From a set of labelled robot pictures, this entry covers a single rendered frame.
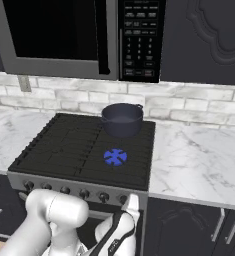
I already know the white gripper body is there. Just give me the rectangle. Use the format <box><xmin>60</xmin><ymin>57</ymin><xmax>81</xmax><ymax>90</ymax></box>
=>
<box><xmin>121</xmin><ymin>192</ymin><xmax>141</xmax><ymax>222</ymax></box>

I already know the black stove knob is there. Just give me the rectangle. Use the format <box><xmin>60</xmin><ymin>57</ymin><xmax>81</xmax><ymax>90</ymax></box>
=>
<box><xmin>117</xmin><ymin>194</ymin><xmax>129</xmax><ymax>206</ymax></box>
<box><xmin>98</xmin><ymin>192</ymin><xmax>111</xmax><ymax>204</ymax></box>
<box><xmin>78</xmin><ymin>188</ymin><xmax>91</xmax><ymax>200</ymax></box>
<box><xmin>23</xmin><ymin>180</ymin><xmax>36</xmax><ymax>192</ymax></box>
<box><xmin>59</xmin><ymin>185</ymin><xmax>72</xmax><ymax>196</ymax></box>
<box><xmin>41</xmin><ymin>182</ymin><xmax>54</xmax><ymax>192</ymax></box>

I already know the blue burner flame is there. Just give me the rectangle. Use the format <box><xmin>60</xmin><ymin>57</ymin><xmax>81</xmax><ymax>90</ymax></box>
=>
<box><xmin>103</xmin><ymin>148</ymin><xmax>128</xmax><ymax>167</ymax></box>

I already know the black steel stove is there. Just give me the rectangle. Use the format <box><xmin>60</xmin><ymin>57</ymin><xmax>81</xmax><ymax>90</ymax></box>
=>
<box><xmin>6</xmin><ymin>112</ymin><xmax>157</xmax><ymax>256</ymax></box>

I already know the dark blue cooking pot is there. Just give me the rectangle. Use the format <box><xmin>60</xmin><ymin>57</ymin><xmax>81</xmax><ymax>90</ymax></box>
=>
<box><xmin>99</xmin><ymin>102</ymin><xmax>145</xmax><ymax>139</ymax></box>

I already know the dark drawer front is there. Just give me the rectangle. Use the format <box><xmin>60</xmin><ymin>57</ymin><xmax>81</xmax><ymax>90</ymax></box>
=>
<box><xmin>0</xmin><ymin>172</ymin><xmax>27</xmax><ymax>242</ymax></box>

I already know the grey microwave door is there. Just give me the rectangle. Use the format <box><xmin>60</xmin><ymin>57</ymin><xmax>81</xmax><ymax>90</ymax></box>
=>
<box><xmin>0</xmin><ymin>0</ymin><xmax>120</xmax><ymax>81</ymax></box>

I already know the black and grey microwave oven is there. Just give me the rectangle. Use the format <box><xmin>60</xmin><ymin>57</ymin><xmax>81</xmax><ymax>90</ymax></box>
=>
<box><xmin>0</xmin><ymin>0</ymin><xmax>167</xmax><ymax>84</ymax></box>

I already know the silver cupboard door handle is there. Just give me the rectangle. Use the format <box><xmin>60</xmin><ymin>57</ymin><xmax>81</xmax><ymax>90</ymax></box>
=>
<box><xmin>210</xmin><ymin>207</ymin><xmax>226</xmax><ymax>243</ymax></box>
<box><xmin>224</xmin><ymin>210</ymin><xmax>235</xmax><ymax>245</ymax></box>

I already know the grey wall outlet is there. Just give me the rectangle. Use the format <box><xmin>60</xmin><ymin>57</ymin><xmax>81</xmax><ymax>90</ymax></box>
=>
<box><xmin>16</xmin><ymin>74</ymin><xmax>33</xmax><ymax>93</ymax></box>

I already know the black microwave door handle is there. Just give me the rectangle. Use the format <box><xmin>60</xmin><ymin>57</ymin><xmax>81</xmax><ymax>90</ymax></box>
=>
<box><xmin>94</xmin><ymin>0</ymin><xmax>111</xmax><ymax>76</ymax></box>

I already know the dark carved wall cupboard door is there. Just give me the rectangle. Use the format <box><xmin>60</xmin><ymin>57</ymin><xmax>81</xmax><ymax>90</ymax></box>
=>
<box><xmin>159</xmin><ymin>0</ymin><xmax>235</xmax><ymax>87</ymax></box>

